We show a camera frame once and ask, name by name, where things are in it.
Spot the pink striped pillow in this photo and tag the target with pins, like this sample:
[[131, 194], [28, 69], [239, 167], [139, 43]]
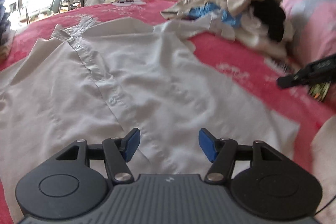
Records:
[[312, 11]]

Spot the white button shirt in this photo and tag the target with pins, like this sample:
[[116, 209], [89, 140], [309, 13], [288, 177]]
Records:
[[157, 82]]

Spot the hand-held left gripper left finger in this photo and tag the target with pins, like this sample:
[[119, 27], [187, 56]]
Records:
[[132, 142]]

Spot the blue crumpled garment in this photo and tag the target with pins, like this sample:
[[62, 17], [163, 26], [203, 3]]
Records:
[[204, 10]]

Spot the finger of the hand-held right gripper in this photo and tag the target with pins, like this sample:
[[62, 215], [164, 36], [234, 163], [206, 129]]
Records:
[[296, 77]]

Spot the white plastic bag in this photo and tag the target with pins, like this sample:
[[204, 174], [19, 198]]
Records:
[[93, 1]]

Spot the grey office chair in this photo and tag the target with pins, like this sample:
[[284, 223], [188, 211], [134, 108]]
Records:
[[56, 2]]

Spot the red floral blanket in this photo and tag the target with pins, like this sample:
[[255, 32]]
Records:
[[249, 69]]

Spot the black crumpled garment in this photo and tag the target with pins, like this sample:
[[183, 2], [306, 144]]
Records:
[[270, 19]]

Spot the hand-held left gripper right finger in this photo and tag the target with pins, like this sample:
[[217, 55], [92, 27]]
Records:
[[206, 144]]

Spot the stack of folded clothes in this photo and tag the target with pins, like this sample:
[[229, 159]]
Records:
[[3, 16], [4, 53]]

